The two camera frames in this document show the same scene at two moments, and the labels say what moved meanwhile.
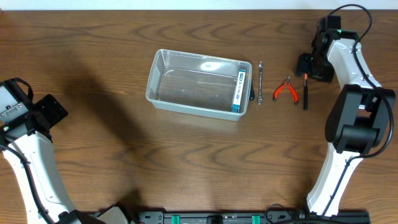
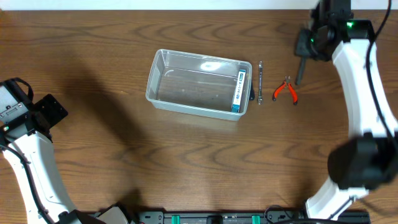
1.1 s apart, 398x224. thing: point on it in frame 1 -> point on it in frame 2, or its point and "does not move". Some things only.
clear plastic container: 198,83 does not move
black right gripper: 302,67 -> 323,56
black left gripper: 51,109 does not move
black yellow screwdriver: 252,96 does not move
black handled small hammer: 305,92 -> 304,53
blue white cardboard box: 239,91 does not move
